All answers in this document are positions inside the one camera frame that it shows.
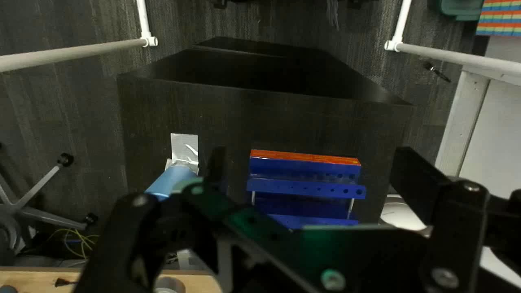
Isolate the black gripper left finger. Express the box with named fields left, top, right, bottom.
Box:
left=71, top=186, right=218, bottom=293

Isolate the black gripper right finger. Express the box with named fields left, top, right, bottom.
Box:
left=389, top=145, right=521, bottom=293

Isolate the large blue plastic cup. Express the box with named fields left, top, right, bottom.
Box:
left=143, top=162, right=203, bottom=204

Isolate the grey tape roll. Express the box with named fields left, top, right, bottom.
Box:
left=153, top=275, right=187, bottom=293

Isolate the wooden desk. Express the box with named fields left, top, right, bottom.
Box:
left=0, top=266, right=221, bottom=293

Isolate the grey office chair base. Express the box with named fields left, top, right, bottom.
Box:
left=0, top=144, right=99, bottom=266

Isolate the white door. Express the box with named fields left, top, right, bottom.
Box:
left=434, top=38, right=521, bottom=201

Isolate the silver metal plate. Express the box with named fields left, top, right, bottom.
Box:
left=164, top=132, right=200, bottom=171

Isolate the blue plastic rack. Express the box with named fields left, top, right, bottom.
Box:
left=246, top=155, right=368, bottom=232

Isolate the striped colourful backdrop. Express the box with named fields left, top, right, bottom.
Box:
left=475, top=0, right=521, bottom=39

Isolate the teal plastic bin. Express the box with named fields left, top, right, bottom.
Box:
left=438, top=0, right=485, bottom=23

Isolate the yellow cable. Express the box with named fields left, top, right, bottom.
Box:
left=49, top=227, right=101, bottom=261

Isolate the white frame pole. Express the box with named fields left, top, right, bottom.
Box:
left=0, top=0, right=159, bottom=75
left=382, top=0, right=521, bottom=85

